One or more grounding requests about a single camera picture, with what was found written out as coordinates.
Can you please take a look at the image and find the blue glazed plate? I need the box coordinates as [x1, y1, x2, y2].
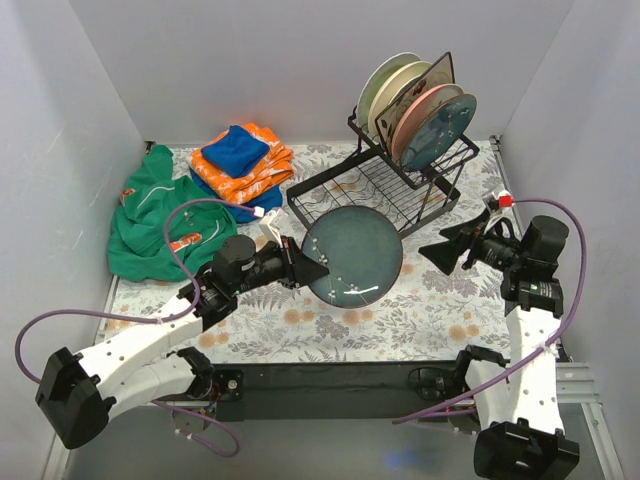
[302, 205, 403, 309]
[399, 94, 477, 172]

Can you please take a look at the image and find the pink and cream round plate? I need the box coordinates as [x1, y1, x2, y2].
[391, 84, 464, 163]

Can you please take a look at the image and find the square floral plate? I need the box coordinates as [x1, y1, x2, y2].
[375, 51, 455, 154]

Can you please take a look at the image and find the cream and green round plate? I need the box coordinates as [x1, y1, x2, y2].
[367, 61, 432, 141]

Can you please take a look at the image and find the white scalloped plate front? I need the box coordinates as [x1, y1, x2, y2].
[355, 52, 420, 129]

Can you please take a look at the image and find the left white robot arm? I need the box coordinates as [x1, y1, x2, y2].
[36, 235, 329, 449]

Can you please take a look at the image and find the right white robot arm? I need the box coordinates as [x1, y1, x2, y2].
[419, 210, 580, 479]

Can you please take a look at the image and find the floral patterned table mat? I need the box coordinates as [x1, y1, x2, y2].
[97, 139, 541, 365]

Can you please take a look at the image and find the blue cloth bottom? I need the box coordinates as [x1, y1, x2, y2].
[190, 169, 283, 224]

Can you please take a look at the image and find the orange patterned cloth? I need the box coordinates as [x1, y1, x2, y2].
[189, 123, 294, 204]

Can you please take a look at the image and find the blue folded towel top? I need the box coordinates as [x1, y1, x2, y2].
[201, 125, 269, 178]

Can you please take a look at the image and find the green jacket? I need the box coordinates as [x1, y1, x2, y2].
[107, 145, 237, 282]

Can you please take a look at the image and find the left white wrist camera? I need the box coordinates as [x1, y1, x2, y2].
[253, 207, 286, 247]

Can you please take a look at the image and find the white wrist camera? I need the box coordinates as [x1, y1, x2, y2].
[253, 207, 286, 247]
[483, 188, 514, 231]

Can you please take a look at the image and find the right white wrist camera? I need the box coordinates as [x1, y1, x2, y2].
[483, 188, 514, 231]

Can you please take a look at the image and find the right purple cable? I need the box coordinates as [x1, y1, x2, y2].
[392, 197, 587, 426]

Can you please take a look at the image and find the purple cable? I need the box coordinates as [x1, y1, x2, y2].
[392, 197, 587, 426]
[14, 198, 266, 459]

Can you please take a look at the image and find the black wire dish rack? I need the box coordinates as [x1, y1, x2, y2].
[286, 114, 480, 238]

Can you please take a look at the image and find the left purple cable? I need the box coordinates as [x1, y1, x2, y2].
[14, 198, 266, 459]

